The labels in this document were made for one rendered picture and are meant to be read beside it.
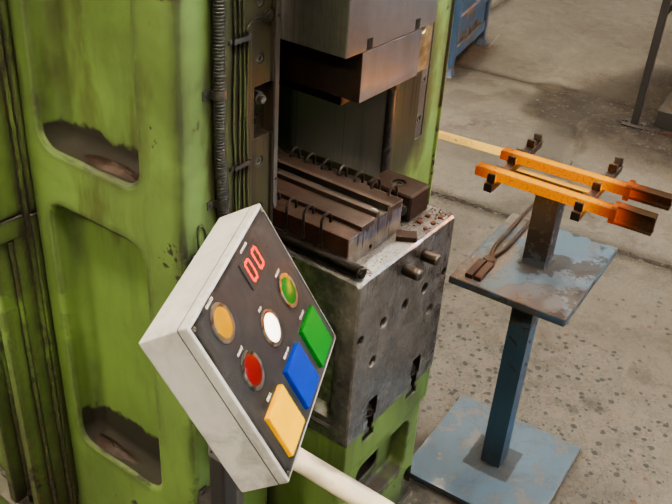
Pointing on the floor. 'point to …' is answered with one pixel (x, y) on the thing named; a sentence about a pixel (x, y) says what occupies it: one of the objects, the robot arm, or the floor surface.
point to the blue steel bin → (467, 28)
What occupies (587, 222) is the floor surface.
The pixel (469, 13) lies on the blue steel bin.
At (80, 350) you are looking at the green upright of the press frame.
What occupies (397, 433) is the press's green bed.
